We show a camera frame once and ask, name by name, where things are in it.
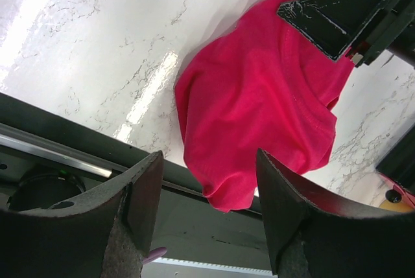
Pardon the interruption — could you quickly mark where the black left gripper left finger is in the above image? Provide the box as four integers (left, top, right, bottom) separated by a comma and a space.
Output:
1, 152, 163, 277

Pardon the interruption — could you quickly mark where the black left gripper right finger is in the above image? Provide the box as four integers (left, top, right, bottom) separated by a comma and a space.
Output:
256, 150, 414, 277

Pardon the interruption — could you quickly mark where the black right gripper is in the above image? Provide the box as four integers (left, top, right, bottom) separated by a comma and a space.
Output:
277, 0, 414, 67

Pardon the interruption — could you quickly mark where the magenta t shirt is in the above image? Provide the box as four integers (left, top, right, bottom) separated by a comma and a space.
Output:
174, 0, 353, 212

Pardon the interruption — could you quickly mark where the black pink drawer organizer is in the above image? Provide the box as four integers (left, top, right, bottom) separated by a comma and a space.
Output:
375, 133, 414, 209

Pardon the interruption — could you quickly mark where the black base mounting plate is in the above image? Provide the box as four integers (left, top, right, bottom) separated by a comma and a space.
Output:
1, 94, 270, 270

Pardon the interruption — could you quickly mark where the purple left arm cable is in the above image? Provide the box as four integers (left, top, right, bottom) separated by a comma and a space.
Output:
142, 246, 167, 264

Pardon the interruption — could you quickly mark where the white slotted cable duct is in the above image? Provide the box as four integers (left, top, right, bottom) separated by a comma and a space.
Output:
154, 257, 272, 276

